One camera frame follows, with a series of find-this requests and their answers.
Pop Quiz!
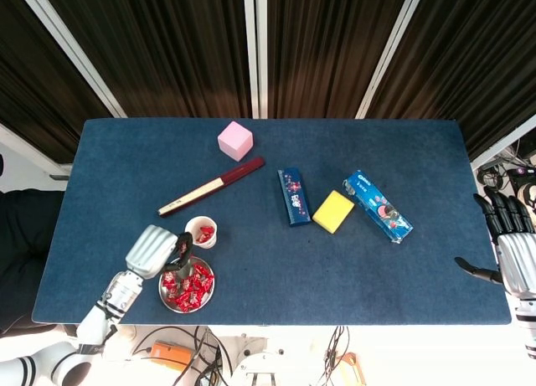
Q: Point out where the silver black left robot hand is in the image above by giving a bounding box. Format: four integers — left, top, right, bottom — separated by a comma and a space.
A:
124, 224, 194, 281

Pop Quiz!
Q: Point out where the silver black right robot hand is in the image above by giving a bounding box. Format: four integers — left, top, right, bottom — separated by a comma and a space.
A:
454, 187, 536, 298

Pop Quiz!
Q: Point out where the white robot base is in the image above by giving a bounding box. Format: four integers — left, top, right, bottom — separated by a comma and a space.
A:
229, 347, 290, 386

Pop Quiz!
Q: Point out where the white paper cup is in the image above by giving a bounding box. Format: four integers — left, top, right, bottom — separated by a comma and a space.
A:
184, 215, 219, 250

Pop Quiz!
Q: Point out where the metal bowl of red candies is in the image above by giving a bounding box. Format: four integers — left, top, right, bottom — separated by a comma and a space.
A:
157, 255, 216, 315

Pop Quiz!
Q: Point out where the black electronic device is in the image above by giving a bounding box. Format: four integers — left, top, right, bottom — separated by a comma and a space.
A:
508, 164, 536, 183

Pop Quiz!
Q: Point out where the orange box device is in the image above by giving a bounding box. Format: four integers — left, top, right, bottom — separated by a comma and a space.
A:
149, 339, 194, 373

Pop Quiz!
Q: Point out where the dark red folded fan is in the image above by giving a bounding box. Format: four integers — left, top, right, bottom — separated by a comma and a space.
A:
157, 156, 266, 219

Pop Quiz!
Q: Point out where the blue table cloth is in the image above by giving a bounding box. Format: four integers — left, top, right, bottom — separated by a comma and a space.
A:
31, 117, 513, 327

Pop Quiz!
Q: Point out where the black fabric seat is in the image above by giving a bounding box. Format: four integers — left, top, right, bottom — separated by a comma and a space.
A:
0, 188, 66, 335

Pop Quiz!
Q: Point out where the pink cube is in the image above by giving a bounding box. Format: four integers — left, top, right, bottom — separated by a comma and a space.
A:
216, 120, 255, 162

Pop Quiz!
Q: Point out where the dark blue printed box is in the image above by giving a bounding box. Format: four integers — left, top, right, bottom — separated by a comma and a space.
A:
276, 166, 313, 228

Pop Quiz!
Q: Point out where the blue Oreo cookie box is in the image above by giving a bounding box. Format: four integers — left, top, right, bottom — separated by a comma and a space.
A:
342, 169, 415, 245

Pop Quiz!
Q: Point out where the yellow sponge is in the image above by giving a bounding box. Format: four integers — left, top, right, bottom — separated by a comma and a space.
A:
312, 189, 356, 235

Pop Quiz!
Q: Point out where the dark brown curtain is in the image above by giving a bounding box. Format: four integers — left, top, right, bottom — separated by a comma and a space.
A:
266, 0, 415, 119
0, 0, 113, 165
35, 0, 253, 119
367, 0, 536, 162

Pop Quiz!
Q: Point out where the black cable tangle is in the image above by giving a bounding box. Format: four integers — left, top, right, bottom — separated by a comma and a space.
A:
477, 159, 511, 191

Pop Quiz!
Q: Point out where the black cable bundle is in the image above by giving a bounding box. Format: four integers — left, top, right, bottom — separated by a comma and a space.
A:
322, 325, 352, 386
133, 325, 234, 386

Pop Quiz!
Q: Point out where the white frame post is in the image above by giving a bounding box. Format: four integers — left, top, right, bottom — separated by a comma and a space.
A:
242, 0, 260, 119
354, 0, 429, 120
255, 0, 270, 119
470, 114, 536, 170
0, 123, 73, 178
12, 0, 127, 119

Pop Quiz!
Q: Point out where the orange handled tool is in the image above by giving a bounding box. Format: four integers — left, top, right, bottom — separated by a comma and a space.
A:
337, 352, 369, 386

